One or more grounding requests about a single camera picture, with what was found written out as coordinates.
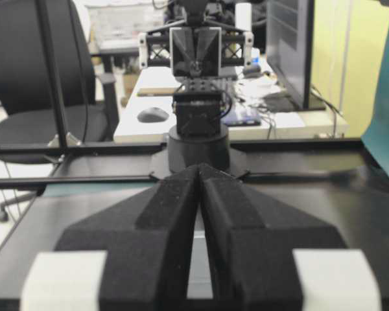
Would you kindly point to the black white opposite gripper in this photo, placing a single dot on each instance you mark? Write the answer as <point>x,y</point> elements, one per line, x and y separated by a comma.
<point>195,52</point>

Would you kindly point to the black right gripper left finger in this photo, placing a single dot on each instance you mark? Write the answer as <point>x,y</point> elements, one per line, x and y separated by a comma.
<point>134,255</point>

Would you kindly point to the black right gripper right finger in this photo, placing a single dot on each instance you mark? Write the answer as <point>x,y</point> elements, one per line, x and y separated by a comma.
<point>273,256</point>

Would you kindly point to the white office desk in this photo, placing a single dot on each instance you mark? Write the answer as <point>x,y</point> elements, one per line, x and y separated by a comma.
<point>252,109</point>

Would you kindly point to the black computer mouse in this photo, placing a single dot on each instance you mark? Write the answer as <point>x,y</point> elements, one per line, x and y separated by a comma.
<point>152,114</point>

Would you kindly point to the black computer monitor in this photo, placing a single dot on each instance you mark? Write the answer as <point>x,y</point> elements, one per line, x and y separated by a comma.
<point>289,38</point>

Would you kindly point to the black office chair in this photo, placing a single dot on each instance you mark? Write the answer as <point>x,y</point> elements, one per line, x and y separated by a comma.
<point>24,83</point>

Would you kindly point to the black horizontal frame rail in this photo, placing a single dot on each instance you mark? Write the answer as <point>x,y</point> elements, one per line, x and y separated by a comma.
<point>105,148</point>

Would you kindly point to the black vertical frame pole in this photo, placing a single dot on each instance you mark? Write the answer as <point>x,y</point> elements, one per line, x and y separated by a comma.
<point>55,89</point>

